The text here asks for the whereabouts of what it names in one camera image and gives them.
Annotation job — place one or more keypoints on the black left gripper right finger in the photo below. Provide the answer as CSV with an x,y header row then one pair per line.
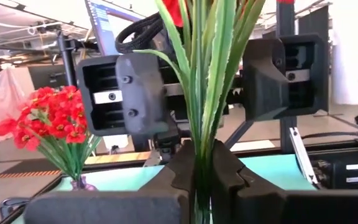
x,y
291,208

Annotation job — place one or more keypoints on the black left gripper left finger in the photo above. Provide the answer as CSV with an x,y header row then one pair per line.
x,y
104,208

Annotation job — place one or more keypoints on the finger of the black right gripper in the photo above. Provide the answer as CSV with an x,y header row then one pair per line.
x,y
141,93
266,87

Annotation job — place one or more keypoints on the purple glass vase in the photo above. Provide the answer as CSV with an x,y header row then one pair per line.
x,y
82,185

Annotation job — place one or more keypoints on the red artificial flower bunch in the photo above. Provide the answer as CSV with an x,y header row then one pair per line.
x,y
23,137
219,77
67,99

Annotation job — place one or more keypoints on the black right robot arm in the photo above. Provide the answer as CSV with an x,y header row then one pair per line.
x,y
353,168

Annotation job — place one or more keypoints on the green table mat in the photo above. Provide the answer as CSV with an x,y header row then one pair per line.
x,y
275,171

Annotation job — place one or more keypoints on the white paper sheet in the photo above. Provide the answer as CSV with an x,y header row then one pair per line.
x,y
115,142

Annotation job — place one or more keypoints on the computer monitor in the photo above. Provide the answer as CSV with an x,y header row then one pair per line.
x,y
104,25

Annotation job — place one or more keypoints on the black floor mat striped edge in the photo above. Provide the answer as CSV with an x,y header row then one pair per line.
x,y
36,168

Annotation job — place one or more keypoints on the black monitor pole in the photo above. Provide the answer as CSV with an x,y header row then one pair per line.
x,y
65,62

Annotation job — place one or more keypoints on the pink white draped cloth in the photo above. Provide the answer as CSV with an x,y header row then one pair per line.
x,y
2,99

